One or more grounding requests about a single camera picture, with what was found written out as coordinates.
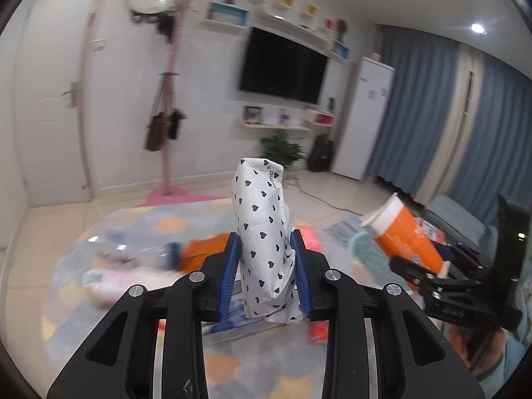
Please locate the orange snack packet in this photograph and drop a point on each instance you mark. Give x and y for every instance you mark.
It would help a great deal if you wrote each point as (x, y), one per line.
(203, 249)

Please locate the blue sofa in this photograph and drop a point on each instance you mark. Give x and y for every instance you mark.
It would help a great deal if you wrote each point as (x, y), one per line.
(461, 220)

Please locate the black guitar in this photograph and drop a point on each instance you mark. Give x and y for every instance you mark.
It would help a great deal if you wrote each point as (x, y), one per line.
(320, 153)

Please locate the low white wall shelf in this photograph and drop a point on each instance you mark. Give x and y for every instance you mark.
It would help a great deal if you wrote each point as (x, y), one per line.
(270, 126)

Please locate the dark bottle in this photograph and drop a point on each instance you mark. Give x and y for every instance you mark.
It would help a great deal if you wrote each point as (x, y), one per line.
(330, 104)

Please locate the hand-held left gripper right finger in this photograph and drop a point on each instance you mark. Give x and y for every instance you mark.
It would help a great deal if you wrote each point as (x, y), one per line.
(302, 282)

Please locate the wall television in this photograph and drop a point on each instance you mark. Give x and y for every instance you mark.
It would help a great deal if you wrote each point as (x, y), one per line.
(282, 64)

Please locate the light blue plastic basket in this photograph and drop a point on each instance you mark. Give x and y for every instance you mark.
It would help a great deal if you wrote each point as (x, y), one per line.
(370, 253)

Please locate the small blue box shelf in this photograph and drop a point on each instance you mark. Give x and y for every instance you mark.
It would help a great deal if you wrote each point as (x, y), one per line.
(341, 48)

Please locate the white heart-print packet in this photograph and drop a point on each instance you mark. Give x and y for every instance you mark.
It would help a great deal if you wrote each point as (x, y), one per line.
(262, 237)

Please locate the black picture frame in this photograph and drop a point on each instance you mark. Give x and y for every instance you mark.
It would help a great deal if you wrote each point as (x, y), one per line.
(253, 114)

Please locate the beige curtain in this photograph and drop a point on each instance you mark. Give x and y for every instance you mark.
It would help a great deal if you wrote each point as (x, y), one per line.
(451, 124)

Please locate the red round paddle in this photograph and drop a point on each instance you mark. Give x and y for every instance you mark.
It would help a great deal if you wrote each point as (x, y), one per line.
(341, 25)

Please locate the blue curtain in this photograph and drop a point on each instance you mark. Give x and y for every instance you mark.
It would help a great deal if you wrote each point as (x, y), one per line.
(411, 104)
(498, 141)

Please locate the clear plastic bottle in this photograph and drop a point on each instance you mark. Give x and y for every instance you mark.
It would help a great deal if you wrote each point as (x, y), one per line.
(133, 253)

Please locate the white standing air conditioner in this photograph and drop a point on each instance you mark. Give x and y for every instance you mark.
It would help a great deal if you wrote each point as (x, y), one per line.
(365, 116)

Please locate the small black bag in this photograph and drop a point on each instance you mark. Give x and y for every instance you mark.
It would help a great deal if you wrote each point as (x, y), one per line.
(176, 124)

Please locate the red packet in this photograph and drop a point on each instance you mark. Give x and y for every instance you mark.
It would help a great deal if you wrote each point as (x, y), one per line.
(318, 332)
(312, 237)

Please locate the white door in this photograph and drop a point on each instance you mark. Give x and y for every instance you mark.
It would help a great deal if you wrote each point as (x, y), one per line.
(54, 91)

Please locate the red white drawer box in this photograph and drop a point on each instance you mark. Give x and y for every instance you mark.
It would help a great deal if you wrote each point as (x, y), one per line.
(321, 118)

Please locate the black hanging hat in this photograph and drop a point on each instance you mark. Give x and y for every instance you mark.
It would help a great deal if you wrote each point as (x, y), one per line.
(165, 27)

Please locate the pink coat rack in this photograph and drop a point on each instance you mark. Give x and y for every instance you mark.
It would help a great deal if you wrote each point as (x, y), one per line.
(169, 70)

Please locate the wall light switch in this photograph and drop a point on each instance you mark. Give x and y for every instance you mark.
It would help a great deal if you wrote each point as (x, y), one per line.
(99, 45)

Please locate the pink floor mat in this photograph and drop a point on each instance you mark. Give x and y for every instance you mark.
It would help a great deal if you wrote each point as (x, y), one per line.
(183, 197)

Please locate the brown handbag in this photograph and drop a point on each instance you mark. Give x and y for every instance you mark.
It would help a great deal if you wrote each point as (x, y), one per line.
(157, 131)

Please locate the potted green plant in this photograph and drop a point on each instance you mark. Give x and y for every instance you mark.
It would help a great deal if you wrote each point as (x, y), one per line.
(282, 148)

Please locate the yellow cube shelf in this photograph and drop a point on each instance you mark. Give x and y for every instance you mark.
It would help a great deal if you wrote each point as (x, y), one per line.
(310, 10)
(286, 2)

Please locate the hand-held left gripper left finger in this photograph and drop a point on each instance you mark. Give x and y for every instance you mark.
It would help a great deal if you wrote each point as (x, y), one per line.
(230, 274)

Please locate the long white wall shelf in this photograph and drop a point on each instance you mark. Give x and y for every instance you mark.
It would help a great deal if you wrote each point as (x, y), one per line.
(291, 27)

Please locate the small shelf figurine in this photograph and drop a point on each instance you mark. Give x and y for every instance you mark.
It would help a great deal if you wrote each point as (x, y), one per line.
(283, 115)

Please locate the orange white-capped bottle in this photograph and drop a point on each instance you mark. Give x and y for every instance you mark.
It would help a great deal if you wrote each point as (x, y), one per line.
(407, 232)

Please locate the wide blue box shelf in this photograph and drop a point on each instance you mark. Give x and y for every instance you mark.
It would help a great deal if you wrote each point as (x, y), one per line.
(226, 16)

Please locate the ceiling spotlight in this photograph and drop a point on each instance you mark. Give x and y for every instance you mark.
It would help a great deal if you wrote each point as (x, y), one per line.
(478, 28)

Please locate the pink white packet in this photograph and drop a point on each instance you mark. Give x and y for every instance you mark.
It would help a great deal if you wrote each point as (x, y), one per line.
(120, 283)

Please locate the small red cube shelf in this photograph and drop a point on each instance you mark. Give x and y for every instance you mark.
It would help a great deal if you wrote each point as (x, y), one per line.
(328, 23)

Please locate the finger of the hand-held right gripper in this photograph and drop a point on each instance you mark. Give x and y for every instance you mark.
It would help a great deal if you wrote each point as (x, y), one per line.
(476, 266)
(453, 299)

